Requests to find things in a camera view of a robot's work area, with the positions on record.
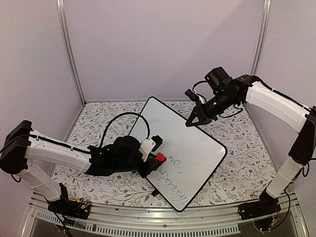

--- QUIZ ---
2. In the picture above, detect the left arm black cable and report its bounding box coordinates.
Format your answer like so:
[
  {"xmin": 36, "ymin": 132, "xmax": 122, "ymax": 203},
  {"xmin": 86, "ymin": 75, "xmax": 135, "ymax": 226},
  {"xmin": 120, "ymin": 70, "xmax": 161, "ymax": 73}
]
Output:
[{"xmin": 98, "ymin": 112, "xmax": 152, "ymax": 149}]

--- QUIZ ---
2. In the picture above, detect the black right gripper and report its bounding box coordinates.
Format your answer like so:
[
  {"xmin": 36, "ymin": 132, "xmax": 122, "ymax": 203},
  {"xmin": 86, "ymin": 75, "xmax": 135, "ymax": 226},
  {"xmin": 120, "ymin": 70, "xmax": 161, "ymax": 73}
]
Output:
[{"xmin": 185, "ymin": 91, "xmax": 237, "ymax": 128}]

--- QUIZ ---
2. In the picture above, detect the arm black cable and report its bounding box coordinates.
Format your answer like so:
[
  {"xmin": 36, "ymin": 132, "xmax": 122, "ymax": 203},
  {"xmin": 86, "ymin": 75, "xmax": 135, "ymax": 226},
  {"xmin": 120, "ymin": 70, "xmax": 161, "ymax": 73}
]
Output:
[
  {"xmin": 98, "ymin": 112, "xmax": 152, "ymax": 149},
  {"xmin": 192, "ymin": 80, "xmax": 208, "ymax": 92}
]

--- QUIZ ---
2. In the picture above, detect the aluminium frame post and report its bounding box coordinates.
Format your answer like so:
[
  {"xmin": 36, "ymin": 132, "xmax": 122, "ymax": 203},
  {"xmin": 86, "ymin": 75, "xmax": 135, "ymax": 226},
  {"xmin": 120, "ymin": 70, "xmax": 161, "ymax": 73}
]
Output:
[
  {"xmin": 56, "ymin": 0, "xmax": 86, "ymax": 106},
  {"xmin": 250, "ymin": 0, "xmax": 272, "ymax": 75}
]

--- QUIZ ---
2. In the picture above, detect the red whiteboard eraser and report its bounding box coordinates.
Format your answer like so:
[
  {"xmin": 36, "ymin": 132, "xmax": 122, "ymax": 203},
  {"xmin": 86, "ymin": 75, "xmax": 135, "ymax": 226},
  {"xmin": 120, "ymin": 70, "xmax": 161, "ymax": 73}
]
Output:
[{"xmin": 155, "ymin": 153, "xmax": 166, "ymax": 163}]

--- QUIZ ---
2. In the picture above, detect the right aluminium frame post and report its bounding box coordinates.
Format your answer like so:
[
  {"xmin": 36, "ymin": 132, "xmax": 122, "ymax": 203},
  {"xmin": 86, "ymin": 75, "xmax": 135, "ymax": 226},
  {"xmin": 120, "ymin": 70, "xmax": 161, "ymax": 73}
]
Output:
[{"xmin": 250, "ymin": 0, "xmax": 272, "ymax": 75}]

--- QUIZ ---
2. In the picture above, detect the aluminium front rail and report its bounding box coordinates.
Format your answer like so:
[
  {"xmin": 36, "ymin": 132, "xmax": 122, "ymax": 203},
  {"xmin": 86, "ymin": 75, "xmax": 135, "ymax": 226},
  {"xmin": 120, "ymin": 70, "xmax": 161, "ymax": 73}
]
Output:
[{"xmin": 22, "ymin": 192, "xmax": 311, "ymax": 237}]

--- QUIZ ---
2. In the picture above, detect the white whiteboard black frame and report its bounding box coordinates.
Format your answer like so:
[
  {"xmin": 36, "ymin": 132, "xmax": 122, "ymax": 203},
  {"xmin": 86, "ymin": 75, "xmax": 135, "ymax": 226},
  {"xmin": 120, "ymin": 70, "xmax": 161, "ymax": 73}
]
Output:
[{"xmin": 130, "ymin": 97, "xmax": 227, "ymax": 212}]

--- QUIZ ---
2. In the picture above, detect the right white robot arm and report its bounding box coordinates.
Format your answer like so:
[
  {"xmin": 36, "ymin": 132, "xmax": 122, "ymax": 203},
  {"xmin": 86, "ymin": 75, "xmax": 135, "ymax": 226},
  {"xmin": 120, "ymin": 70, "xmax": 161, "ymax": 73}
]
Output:
[{"xmin": 185, "ymin": 67, "xmax": 316, "ymax": 215}]

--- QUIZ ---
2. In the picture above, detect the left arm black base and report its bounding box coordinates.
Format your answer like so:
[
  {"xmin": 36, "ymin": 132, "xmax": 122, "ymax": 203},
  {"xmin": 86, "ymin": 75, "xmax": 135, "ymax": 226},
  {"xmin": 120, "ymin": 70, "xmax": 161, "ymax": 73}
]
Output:
[{"xmin": 48, "ymin": 183, "xmax": 91, "ymax": 220}]

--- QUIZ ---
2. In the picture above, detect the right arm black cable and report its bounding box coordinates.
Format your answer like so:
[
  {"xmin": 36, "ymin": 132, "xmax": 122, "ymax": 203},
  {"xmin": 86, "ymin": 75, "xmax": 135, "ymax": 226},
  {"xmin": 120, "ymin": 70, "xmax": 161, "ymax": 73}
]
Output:
[{"xmin": 192, "ymin": 80, "xmax": 208, "ymax": 92}]

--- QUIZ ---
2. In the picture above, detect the left aluminium frame post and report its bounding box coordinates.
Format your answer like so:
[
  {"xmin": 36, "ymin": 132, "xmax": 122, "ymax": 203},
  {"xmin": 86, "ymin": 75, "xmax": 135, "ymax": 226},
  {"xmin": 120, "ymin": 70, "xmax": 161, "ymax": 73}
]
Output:
[{"xmin": 56, "ymin": 0, "xmax": 86, "ymax": 106}]

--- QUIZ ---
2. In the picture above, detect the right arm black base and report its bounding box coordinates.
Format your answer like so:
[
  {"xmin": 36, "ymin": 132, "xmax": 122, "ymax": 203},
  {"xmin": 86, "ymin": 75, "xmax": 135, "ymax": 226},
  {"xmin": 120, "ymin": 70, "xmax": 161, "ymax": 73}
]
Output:
[{"xmin": 237, "ymin": 189, "xmax": 281, "ymax": 232}]

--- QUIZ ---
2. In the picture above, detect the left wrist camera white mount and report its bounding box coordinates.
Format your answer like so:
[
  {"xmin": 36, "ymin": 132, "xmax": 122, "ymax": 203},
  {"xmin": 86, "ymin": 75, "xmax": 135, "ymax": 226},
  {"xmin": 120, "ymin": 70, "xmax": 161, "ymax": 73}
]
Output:
[{"xmin": 139, "ymin": 135, "xmax": 163, "ymax": 162}]

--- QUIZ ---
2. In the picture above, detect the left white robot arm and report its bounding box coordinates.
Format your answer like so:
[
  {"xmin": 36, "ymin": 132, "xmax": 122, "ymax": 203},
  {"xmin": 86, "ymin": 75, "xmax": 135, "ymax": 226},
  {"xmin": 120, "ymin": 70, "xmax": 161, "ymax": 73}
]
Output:
[{"xmin": 0, "ymin": 120, "xmax": 166, "ymax": 214}]

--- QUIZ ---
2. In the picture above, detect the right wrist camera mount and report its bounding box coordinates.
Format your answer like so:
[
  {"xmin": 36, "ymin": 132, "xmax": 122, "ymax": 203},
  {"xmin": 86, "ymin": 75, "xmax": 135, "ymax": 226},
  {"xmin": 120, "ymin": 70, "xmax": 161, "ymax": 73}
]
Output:
[{"xmin": 185, "ymin": 89, "xmax": 207, "ymax": 104}]

